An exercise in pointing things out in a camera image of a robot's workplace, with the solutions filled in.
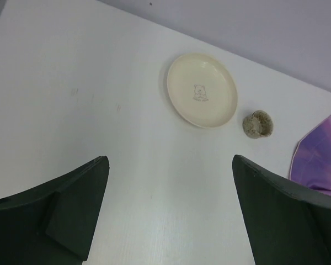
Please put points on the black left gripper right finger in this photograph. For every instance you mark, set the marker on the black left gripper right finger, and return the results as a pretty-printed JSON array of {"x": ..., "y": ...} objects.
[{"x": 286, "y": 223}]

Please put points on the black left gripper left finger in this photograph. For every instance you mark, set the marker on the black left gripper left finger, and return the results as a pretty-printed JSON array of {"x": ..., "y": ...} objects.
[{"x": 54, "y": 223}]

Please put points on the purple Elsa placemat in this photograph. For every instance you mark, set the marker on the purple Elsa placemat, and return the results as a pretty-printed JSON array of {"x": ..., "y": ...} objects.
[{"x": 311, "y": 161}]

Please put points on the speckled ceramic cup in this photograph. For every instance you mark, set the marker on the speckled ceramic cup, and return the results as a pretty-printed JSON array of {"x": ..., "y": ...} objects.
[{"x": 257, "y": 125}]

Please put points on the cream round plate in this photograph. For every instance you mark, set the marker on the cream round plate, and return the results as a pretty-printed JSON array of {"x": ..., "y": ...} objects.
[{"x": 202, "y": 90}]

